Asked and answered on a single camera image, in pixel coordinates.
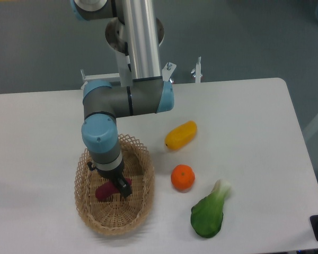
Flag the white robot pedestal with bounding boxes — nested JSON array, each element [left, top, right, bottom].
[[104, 17, 165, 87]]

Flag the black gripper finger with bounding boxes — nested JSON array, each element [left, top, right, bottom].
[[113, 178, 132, 198]]

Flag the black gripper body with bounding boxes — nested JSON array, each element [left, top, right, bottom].
[[87, 160, 125, 187]]

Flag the orange tangerine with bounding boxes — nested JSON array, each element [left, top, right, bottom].
[[171, 164, 195, 191]]

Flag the green bok choy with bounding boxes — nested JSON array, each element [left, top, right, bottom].
[[190, 179, 231, 238]]

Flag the purple sweet potato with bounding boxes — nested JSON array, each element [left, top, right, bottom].
[[95, 179, 132, 202]]

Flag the woven wicker basket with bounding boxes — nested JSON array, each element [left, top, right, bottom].
[[74, 134, 155, 235]]

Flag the white metal base frame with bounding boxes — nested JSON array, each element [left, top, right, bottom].
[[81, 56, 203, 89]]

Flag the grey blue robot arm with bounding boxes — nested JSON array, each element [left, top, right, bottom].
[[71, 1, 174, 197]]

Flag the yellow mango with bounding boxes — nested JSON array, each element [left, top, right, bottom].
[[164, 121, 197, 150]]

